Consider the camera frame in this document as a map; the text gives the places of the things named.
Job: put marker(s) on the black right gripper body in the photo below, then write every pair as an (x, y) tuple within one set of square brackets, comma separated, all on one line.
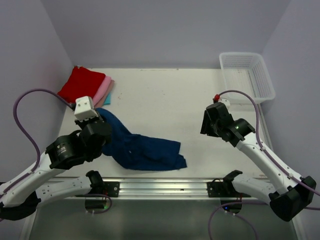
[(209, 128)]

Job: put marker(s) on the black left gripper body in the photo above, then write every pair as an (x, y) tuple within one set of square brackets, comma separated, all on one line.
[(82, 124)]

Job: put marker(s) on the dark blue t shirt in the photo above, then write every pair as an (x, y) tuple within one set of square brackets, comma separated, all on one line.
[(138, 152)]

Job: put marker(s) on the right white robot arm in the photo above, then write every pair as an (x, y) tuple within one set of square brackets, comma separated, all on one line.
[(287, 192)]

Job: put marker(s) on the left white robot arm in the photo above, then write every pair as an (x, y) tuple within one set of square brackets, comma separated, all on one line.
[(30, 190)]

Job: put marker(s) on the beige folded t shirt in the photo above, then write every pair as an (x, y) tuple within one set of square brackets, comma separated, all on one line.
[(108, 91)]

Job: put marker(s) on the turquoise folded t shirt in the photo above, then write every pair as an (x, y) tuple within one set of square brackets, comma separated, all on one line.
[(107, 100)]

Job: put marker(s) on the pink folded t shirt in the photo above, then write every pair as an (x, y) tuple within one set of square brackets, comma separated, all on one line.
[(101, 90)]

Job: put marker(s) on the red folded t shirt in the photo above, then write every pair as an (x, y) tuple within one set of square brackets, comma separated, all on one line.
[(81, 82)]

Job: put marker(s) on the white plastic basket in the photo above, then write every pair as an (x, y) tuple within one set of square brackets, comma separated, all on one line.
[(248, 73)]

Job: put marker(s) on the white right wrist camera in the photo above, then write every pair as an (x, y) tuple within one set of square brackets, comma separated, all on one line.
[(225, 101)]

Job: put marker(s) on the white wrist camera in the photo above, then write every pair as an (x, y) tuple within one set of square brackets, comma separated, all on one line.
[(225, 101), (84, 109)]

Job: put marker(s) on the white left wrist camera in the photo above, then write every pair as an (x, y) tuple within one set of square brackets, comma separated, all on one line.
[(84, 109)]

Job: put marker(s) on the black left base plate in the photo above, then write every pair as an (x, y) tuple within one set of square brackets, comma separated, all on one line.
[(109, 188)]

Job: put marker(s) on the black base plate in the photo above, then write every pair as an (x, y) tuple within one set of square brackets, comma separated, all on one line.
[(109, 188), (221, 189)]

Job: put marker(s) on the aluminium front rail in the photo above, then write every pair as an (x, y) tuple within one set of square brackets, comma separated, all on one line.
[(140, 189)]

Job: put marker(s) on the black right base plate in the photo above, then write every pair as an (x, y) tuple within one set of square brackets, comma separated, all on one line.
[(221, 189)]

